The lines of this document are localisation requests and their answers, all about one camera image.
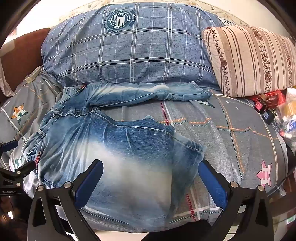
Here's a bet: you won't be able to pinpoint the pile of plastic bags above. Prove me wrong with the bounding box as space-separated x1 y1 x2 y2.
270 87 296 149

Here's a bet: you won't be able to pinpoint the blue denim pants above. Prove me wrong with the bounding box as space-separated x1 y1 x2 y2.
23 82 212 232

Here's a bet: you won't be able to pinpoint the small black blue item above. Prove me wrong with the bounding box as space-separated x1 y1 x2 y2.
261 109 277 125

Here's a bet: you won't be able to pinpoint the blue plaid pillow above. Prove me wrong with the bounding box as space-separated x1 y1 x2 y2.
41 2 226 90

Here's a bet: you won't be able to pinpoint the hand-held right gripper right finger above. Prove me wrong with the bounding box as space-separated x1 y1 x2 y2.
198 159 274 241

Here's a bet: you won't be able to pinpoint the brown headboard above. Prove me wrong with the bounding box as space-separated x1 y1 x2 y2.
0 28 51 95

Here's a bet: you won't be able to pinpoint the small beige box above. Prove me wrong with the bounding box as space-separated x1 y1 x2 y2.
25 67 44 83

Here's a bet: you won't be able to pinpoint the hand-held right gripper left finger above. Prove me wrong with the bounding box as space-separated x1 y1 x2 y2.
27 159 104 241

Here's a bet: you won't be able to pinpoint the red packet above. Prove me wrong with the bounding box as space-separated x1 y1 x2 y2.
251 90 287 112

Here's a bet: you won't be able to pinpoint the grey printed bed sheet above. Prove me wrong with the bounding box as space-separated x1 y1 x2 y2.
0 66 289 234

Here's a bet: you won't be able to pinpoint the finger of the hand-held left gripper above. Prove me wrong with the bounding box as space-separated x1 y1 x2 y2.
0 140 18 154
0 160 36 186

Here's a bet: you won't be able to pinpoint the striped floral pillow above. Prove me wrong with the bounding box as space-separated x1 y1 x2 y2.
202 25 296 98

